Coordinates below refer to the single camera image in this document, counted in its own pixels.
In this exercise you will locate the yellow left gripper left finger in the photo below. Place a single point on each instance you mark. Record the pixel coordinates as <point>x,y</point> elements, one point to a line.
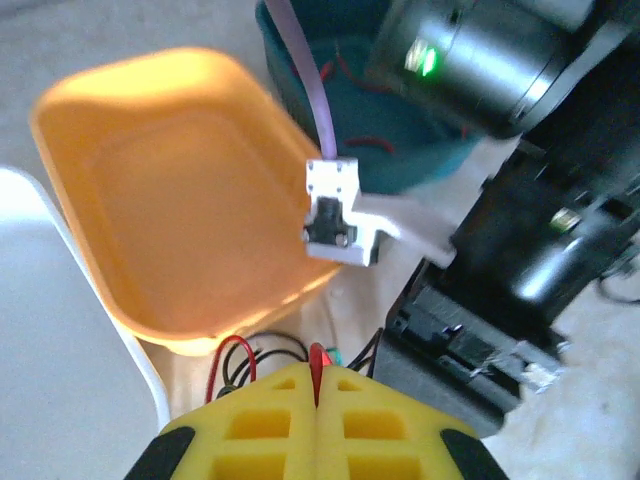
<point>260,425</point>

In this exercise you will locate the teal plastic bin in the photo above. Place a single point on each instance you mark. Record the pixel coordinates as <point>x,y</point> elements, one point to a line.
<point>380,120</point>

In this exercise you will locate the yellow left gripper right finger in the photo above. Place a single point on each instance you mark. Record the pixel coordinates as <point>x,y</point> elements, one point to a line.
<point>380,425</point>

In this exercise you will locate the white plastic bin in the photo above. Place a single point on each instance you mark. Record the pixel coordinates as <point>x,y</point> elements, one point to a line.
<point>50,310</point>

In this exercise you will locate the orange plastic bin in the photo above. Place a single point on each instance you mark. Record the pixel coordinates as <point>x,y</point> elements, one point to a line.
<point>190,200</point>

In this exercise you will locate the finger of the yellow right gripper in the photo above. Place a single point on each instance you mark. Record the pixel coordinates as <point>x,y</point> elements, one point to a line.
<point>445,395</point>

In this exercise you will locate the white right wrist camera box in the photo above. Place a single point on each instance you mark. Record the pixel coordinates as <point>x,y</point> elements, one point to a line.
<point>332,175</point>

